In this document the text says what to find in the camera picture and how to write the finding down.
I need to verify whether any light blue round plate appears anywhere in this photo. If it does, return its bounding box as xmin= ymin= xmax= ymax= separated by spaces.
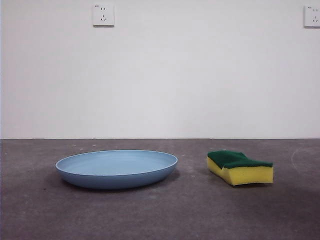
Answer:
xmin=55 ymin=149 xmax=179 ymax=190

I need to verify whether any yellow green scouring sponge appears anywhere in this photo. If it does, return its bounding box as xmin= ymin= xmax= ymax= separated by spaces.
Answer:
xmin=206 ymin=150 xmax=274 ymax=187

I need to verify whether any white wall socket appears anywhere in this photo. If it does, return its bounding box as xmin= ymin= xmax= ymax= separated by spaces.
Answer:
xmin=303 ymin=5 xmax=320 ymax=29
xmin=92 ymin=3 xmax=116 ymax=28

